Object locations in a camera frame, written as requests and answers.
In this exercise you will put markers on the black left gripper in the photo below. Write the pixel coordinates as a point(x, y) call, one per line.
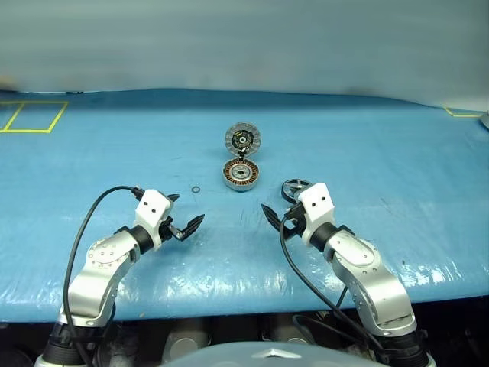
point(168, 229)

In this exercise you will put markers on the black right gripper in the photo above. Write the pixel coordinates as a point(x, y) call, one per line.
point(296, 221)

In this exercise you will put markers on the black spoked ring part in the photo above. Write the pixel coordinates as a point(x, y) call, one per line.
point(296, 187)

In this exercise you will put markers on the silver motor stator housing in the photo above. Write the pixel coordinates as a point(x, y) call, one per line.
point(240, 186)

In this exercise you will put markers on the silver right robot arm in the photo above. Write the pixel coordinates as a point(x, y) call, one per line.
point(374, 283)

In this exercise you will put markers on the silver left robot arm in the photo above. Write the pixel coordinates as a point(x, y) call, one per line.
point(95, 275)

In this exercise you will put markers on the blue plastic table cover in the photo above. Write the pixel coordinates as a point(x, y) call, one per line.
point(344, 153)

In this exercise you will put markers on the grey rounded shape under table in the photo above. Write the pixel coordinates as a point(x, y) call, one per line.
point(185, 338)
point(284, 332)

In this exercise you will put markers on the grey robot torso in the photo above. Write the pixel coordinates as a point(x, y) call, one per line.
point(267, 353)

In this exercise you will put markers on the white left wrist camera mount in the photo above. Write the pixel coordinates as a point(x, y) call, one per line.
point(153, 206)

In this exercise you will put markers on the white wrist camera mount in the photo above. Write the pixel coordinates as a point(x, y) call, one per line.
point(153, 206)
point(317, 202)

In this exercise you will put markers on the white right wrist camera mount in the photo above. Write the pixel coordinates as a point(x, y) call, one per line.
point(317, 202)

